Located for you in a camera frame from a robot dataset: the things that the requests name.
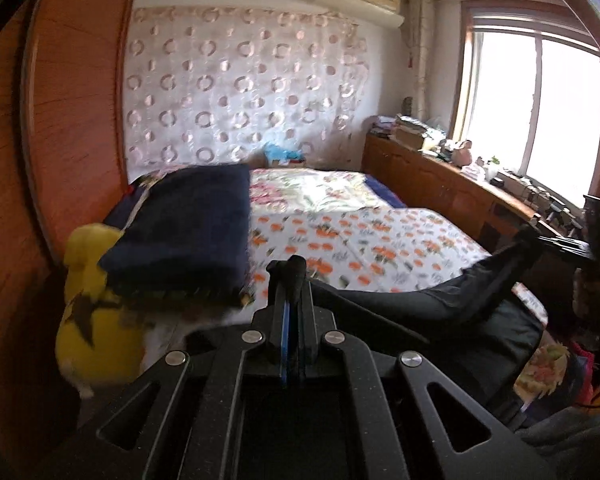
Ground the black Superman t-shirt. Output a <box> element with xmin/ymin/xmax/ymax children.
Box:
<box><xmin>310</xmin><ymin>246</ymin><xmax>543</xmax><ymax>412</ymax></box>

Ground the floral bed quilt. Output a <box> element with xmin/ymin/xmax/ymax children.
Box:
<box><xmin>130</xmin><ymin>167</ymin><xmax>387</xmax><ymax>214</ymax></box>

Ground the window with wooden frame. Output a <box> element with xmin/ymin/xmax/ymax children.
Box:
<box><xmin>451</xmin><ymin>0</ymin><xmax>600</xmax><ymax>207</ymax></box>

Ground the wall air conditioner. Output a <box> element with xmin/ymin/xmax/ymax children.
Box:
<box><xmin>315</xmin><ymin>0</ymin><xmax>404</xmax><ymax>29</ymax></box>

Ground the pink circle-pattern curtain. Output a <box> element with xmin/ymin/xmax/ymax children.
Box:
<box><xmin>122</xmin><ymin>6</ymin><xmax>369</xmax><ymax>178</ymax></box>

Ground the wooden side cabinet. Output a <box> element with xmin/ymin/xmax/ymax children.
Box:
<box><xmin>362</xmin><ymin>134</ymin><xmax>535</xmax><ymax>252</ymax></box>

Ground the navy blue blanket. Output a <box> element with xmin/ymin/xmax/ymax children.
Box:
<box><xmin>365</xmin><ymin>174</ymin><xmax>406</xmax><ymax>209</ymax></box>

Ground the navy folded garment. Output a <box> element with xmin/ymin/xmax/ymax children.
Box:
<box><xmin>99</xmin><ymin>164</ymin><xmax>250</xmax><ymax>310</ymax></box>

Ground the pink figurine on cabinet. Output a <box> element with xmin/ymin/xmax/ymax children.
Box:
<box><xmin>452</xmin><ymin>140</ymin><xmax>472</xmax><ymax>168</ymax></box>

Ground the orange-print white bedsheet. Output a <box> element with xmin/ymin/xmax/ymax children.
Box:
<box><xmin>244</xmin><ymin>204</ymin><xmax>549</xmax><ymax>321</ymax></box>

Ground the yellow plush toy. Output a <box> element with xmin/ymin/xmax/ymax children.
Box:
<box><xmin>55</xmin><ymin>223</ymin><xmax>145</xmax><ymax>400</ymax></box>

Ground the brown wooden wardrobe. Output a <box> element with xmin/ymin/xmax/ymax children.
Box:
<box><xmin>0</xmin><ymin>0</ymin><xmax>133</xmax><ymax>470</ymax></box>

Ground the stack of books and papers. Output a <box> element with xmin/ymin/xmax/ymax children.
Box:
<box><xmin>370</xmin><ymin>115</ymin><xmax>446</xmax><ymax>151</ymax></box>

